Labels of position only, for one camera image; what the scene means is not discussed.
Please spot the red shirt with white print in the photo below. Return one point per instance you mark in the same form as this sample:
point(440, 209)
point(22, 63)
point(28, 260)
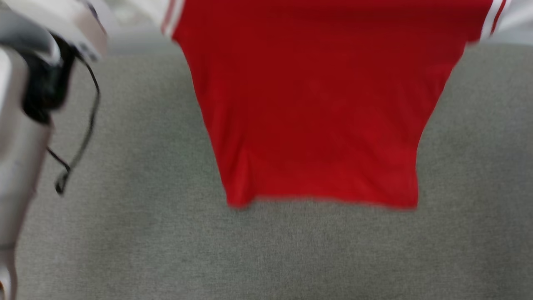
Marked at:
point(316, 104)

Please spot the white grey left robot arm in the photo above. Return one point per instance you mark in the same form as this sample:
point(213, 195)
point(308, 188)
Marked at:
point(16, 146)

